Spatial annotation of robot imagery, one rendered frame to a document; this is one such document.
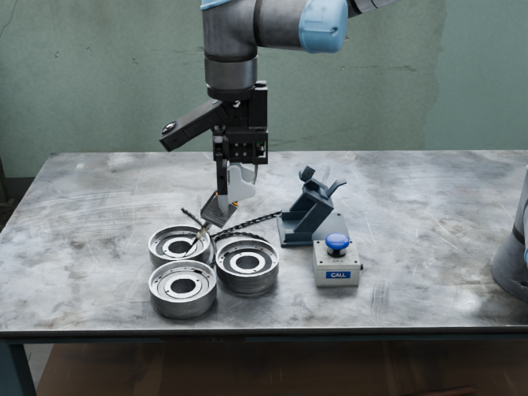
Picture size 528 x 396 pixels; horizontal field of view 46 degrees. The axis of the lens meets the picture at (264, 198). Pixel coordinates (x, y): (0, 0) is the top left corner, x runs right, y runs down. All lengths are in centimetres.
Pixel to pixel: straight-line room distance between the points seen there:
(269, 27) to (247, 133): 16
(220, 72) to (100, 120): 190
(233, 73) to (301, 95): 177
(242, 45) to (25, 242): 58
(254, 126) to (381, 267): 35
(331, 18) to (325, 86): 183
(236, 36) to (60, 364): 76
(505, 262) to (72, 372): 81
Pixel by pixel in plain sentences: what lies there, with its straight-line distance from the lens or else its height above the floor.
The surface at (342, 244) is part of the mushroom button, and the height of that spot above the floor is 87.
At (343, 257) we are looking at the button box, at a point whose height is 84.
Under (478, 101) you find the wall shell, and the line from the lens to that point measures 280.
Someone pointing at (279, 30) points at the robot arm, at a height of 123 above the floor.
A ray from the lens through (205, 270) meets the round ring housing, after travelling 102.
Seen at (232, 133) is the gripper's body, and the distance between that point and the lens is 90.
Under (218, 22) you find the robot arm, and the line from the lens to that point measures 85.
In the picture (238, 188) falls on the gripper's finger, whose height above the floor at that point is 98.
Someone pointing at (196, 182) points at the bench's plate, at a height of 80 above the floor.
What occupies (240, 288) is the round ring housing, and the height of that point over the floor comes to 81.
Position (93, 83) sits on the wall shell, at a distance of 269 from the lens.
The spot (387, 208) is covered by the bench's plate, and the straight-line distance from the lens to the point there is 126.
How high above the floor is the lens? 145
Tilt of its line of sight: 31 degrees down
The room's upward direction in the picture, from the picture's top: straight up
